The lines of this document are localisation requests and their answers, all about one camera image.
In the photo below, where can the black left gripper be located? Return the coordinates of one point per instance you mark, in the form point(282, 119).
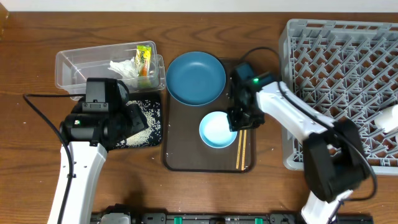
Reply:
point(139, 121)

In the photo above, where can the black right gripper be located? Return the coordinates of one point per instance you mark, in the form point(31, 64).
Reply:
point(237, 124)

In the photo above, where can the wooden chopstick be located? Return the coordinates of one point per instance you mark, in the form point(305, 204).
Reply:
point(244, 150)
point(239, 149)

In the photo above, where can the light blue rice bowl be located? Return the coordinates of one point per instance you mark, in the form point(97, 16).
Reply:
point(214, 130)

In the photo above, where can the white tissue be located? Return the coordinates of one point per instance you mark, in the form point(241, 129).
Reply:
point(127, 69)

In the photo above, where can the yellow green snack wrapper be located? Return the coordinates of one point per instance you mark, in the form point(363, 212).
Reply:
point(142, 60)

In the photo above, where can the dark blue bowl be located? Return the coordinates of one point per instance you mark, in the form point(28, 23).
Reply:
point(195, 78)

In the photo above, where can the cream paper cup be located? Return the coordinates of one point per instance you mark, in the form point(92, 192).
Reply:
point(387, 119)

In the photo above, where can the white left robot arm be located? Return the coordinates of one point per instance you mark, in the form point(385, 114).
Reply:
point(80, 168)

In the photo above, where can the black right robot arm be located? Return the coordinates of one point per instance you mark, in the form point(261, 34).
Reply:
point(333, 157)

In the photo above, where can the grey dishwasher rack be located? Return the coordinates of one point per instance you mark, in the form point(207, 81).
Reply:
point(346, 70)

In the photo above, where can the black plastic tray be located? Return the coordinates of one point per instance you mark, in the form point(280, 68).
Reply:
point(80, 127)

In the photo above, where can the spilled white rice pile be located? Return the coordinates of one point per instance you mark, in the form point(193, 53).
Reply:
point(152, 135)

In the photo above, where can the clear plastic bin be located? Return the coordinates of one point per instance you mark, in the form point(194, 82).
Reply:
point(74, 67)

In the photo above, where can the dark brown serving tray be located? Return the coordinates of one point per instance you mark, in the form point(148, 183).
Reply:
point(182, 147)

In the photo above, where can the black rail with green clips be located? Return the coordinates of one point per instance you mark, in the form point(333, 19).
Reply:
point(123, 214)

